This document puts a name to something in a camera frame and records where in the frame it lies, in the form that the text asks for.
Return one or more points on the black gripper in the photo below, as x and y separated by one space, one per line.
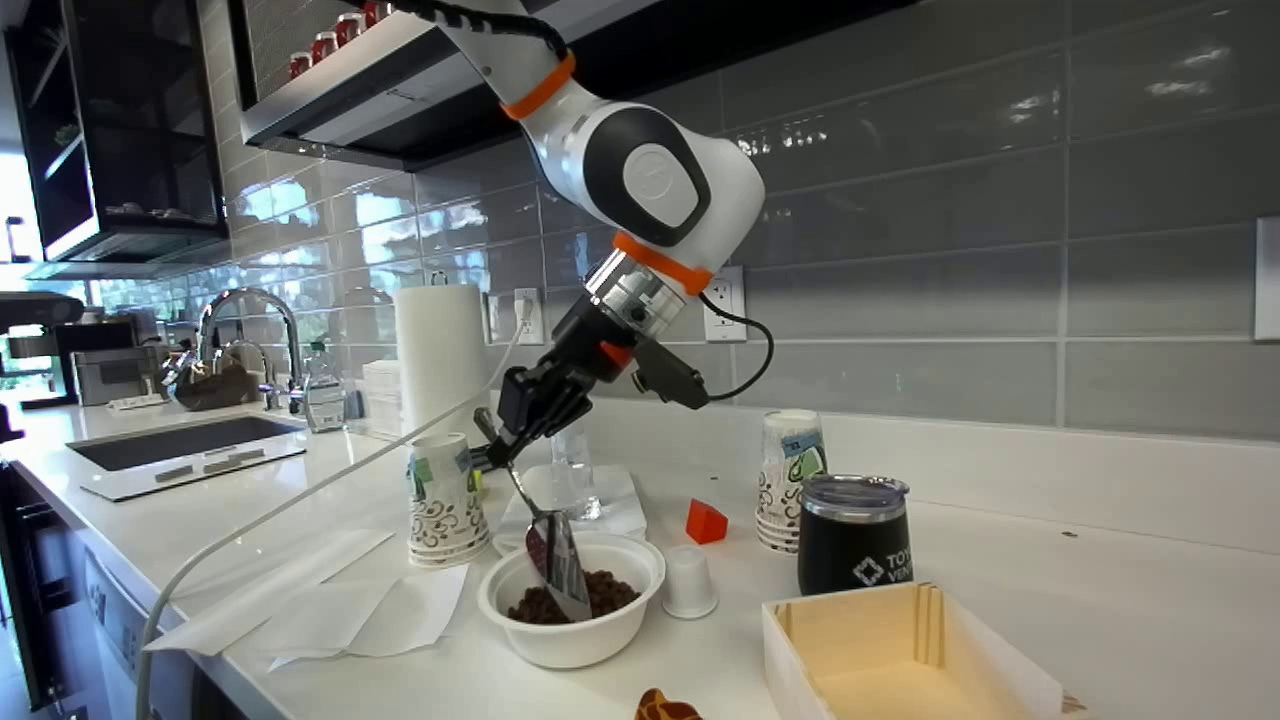
582 358

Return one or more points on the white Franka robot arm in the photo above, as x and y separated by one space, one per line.
664 174

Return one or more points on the white bowl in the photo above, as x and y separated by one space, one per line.
572 647

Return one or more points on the white paper towel roll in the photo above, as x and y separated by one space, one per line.
441 360

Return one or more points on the printed paper cup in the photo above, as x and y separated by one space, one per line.
787 494
444 521

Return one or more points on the brown beans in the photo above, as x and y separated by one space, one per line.
615 592

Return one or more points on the red plastic block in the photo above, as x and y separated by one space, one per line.
707 526

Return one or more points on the chrome faucet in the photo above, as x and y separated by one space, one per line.
293 360

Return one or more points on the small white plastic cup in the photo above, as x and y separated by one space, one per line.
688 591

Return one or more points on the dark sink caddy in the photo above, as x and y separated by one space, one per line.
219 388

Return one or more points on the kitchen sink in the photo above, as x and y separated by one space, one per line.
172 441

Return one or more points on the black tumbler with clear lid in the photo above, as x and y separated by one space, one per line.
853 547

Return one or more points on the light wooden box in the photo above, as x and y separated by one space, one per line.
864 666

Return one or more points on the red cup on shelf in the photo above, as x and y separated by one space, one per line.
321 48
297 64
377 8
349 28

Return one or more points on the dark overhead cabinet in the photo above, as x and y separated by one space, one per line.
803 35

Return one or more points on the dark glass door cabinet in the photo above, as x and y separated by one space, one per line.
132 132

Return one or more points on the black coffee machine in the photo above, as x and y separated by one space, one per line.
43 332

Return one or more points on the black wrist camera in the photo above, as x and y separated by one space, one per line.
675 376

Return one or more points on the white wall outlet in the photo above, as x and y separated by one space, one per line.
722 332

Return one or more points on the white wall plate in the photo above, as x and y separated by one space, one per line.
1270 283

